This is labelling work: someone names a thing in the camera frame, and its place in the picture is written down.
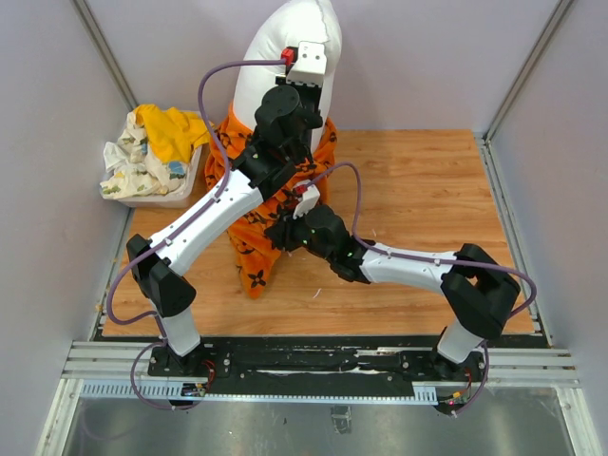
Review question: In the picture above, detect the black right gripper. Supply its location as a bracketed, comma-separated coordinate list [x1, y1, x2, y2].
[264, 202, 333, 263]

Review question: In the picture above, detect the orange patterned plush pillowcase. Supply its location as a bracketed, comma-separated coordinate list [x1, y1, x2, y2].
[204, 106, 337, 299]

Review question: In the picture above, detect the white pillow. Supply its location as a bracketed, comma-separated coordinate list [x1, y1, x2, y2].
[231, 1, 342, 130]

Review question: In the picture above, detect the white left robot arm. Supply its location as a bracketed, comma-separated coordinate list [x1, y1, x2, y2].
[127, 77, 324, 376]

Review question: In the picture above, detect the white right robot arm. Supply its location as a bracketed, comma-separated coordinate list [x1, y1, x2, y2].
[265, 204, 521, 380]

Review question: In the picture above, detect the white plastic basket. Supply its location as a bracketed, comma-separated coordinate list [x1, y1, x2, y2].
[99, 109, 209, 209]

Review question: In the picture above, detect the yellow cloth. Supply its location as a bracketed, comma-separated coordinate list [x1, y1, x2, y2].
[133, 104, 211, 163]

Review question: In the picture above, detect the white printed cloth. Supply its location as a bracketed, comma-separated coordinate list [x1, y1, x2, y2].
[100, 112, 189, 200]

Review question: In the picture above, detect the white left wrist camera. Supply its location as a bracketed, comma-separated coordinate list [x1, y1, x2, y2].
[286, 41, 327, 87]

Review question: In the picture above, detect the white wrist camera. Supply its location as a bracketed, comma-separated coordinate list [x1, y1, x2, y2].
[293, 180, 320, 219]
[286, 41, 327, 87]

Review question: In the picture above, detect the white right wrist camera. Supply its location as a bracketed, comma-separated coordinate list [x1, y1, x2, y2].
[293, 180, 320, 219]

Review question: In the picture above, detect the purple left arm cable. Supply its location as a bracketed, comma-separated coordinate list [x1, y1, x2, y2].
[104, 59, 289, 412]

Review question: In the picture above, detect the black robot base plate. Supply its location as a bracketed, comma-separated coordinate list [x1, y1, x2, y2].
[147, 335, 485, 387]

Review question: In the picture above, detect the right aluminium frame post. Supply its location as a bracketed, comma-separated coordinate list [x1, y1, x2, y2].
[483, 0, 579, 142]

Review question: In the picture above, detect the aluminium frame post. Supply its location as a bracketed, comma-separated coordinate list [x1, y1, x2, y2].
[69, 0, 156, 142]
[483, 0, 579, 142]

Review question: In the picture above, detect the grey slotted cable duct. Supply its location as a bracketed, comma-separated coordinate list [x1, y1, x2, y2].
[78, 377, 439, 406]

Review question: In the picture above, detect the left aluminium frame post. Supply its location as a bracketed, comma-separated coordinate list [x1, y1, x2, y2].
[69, 0, 156, 142]

